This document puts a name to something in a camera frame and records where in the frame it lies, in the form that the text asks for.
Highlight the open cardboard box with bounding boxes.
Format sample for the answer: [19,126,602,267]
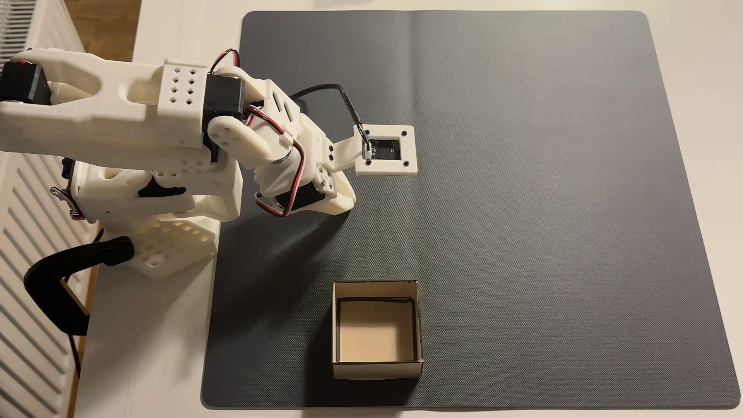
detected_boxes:
[331,280,425,381]

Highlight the dark grey table mat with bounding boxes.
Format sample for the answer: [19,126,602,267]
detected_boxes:
[201,10,743,410]

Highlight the black table clamp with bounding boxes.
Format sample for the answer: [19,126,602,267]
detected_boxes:
[23,237,135,337]

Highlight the white radiator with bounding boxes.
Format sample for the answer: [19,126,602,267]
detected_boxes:
[0,0,102,418]

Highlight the red black servo wire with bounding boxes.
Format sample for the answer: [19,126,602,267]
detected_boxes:
[247,104,306,219]

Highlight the white square camera box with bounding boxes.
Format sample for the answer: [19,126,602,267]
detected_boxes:
[330,124,419,177]

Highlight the thin black power cable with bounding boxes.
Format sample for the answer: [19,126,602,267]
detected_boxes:
[61,229,105,378]

